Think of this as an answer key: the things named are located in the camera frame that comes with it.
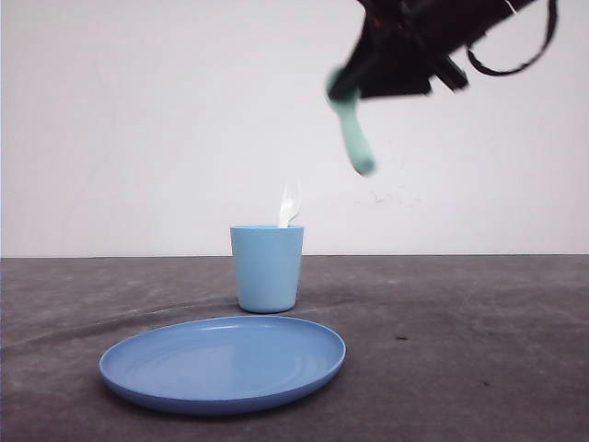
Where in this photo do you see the mint green plastic spoon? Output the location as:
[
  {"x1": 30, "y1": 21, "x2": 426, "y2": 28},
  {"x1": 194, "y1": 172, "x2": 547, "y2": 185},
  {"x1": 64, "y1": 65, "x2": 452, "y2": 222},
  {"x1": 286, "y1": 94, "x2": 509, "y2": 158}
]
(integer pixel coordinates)
[{"x1": 326, "y1": 65, "x2": 376, "y2": 177}]

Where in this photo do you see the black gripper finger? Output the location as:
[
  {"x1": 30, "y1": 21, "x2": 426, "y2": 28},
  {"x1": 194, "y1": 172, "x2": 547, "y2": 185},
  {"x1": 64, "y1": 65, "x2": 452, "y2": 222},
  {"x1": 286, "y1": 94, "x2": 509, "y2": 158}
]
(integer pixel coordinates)
[{"x1": 327, "y1": 56, "x2": 368, "y2": 100}]

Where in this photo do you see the white plastic fork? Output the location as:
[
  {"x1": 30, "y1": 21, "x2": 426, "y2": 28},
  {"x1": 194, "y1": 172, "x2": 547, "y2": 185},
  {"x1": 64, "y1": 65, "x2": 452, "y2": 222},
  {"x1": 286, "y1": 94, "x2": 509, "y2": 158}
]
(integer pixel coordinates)
[{"x1": 277, "y1": 180, "x2": 303, "y2": 228}]

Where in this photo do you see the blue plastic plate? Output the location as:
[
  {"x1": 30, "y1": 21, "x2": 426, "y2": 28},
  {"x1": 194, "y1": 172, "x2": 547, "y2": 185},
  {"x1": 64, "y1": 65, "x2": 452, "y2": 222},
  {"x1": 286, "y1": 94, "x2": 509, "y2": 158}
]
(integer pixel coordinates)
[{"x1": 98, "y1": 316, "x2": 346, "y2": 415}]

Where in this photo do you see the black cable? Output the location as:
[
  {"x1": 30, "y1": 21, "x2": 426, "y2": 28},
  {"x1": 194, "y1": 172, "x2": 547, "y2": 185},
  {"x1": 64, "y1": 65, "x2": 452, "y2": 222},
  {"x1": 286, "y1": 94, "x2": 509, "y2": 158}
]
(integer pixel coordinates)
[{"x1": 465, "y1": 0, "x2": 559, "y2": 77}]

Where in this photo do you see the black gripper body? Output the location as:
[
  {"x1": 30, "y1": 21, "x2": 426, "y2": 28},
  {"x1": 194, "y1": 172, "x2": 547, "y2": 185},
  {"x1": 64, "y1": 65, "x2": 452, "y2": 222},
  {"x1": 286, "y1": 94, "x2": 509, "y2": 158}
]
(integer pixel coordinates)
[{"x1": 353, "y1": 0, "x2": 473, "y2": 100}]

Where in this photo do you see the light blue plastic cup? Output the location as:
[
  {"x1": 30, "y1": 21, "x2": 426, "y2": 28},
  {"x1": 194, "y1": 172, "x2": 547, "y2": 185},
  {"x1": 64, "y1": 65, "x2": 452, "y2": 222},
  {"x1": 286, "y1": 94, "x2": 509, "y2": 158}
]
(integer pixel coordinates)
[{"x1": 230, "y1": 225, "x2": 305, "y2": 314}]

